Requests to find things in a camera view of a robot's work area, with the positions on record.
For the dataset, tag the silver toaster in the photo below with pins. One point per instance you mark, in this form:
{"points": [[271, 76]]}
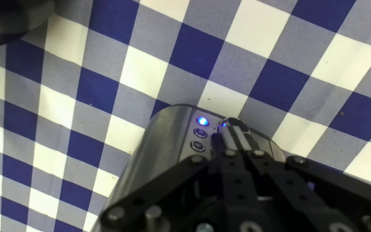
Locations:
{"points": [[164, 141]]}

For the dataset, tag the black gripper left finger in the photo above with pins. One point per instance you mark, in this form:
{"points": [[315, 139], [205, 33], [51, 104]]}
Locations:
{"points": [[220, 188]]}

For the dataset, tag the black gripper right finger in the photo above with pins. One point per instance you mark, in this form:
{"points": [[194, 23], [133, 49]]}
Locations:
{"points": [[271, 188]]}

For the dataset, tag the blue white checkered tablecloth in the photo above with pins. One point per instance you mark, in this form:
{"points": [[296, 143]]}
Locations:
{"points": [[109, 85]]}

